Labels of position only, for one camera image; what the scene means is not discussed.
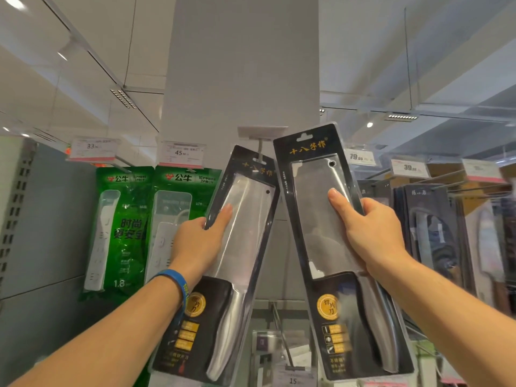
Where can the person's right hand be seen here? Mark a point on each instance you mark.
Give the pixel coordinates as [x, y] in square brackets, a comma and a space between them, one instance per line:
[375, 233]

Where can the person's left hand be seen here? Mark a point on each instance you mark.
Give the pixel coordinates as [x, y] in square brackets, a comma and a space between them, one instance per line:
[197, 245]

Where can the packaged cleaver wooden handle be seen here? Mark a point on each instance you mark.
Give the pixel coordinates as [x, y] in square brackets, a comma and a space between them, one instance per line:
[377, 189]

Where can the packaged round black knife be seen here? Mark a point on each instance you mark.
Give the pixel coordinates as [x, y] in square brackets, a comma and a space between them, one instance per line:
[427, 237]

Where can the black packaged cleaver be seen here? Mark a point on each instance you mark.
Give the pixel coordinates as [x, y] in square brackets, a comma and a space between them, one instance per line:
[318, 213]

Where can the white flip price tag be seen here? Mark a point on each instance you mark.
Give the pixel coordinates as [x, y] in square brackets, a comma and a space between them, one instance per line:
[262, 132]

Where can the grey metal display shelf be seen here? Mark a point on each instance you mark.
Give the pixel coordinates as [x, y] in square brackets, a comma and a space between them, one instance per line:
[48, 221]

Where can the person's left forearm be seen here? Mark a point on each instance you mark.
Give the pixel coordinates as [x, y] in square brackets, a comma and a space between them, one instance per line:
[109, 338]

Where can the person's right forearm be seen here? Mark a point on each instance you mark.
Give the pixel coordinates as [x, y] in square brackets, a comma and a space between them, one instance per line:
[451, 318]

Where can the blue wristband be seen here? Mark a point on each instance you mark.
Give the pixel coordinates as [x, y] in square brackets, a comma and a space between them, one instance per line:
[177, 280]

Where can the brown cardboard box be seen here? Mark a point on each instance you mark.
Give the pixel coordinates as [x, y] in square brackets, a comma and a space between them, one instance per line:
[443, 173]

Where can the white track spot light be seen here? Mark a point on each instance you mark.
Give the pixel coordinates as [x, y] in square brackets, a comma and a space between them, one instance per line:
[67, 50]

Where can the bright ceiling light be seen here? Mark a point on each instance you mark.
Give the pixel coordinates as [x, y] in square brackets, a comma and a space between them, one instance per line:
[15, 1]

